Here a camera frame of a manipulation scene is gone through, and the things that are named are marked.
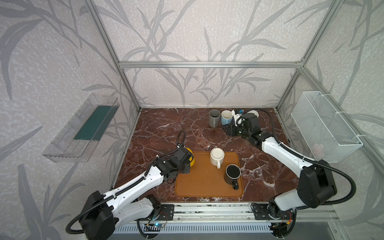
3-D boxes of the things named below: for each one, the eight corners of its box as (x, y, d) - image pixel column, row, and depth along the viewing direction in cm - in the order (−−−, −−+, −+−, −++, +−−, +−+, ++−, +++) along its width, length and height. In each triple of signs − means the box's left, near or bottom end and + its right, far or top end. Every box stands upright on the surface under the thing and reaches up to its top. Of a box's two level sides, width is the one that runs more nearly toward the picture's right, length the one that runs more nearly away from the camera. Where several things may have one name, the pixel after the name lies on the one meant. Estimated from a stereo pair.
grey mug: (209, 131, 108) (210, 122, 100) (208, 119, 116) (209, 109, 107) (220, 131, 108) (221, 122, 100) (218, 119, 116) (220, 109, 107)
